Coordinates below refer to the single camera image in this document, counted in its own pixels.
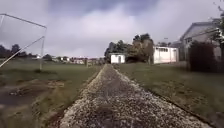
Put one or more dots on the small white building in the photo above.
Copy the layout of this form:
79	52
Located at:
115	59

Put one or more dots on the clump of trees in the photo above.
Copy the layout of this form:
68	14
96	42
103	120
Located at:
140	48

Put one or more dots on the grey speckled path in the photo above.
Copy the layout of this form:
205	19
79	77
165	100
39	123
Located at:
110	96

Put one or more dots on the row of distant buildings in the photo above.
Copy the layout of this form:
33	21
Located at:
78	61

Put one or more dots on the wide grass field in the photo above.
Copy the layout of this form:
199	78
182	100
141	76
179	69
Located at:
66	75

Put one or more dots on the large white building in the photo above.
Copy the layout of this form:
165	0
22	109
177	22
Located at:
165	56

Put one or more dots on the grass verge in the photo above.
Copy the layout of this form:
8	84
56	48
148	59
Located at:
166	83

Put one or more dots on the dark bush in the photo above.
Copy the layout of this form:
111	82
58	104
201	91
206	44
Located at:
201	56

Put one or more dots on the grey building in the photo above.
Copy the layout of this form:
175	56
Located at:
200	31

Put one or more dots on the distant low trees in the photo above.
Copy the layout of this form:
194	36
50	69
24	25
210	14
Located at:
14	50

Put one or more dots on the tree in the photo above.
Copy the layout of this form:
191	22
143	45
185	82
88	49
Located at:
221	33

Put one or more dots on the white goal frame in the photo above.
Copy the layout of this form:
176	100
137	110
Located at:
42	53

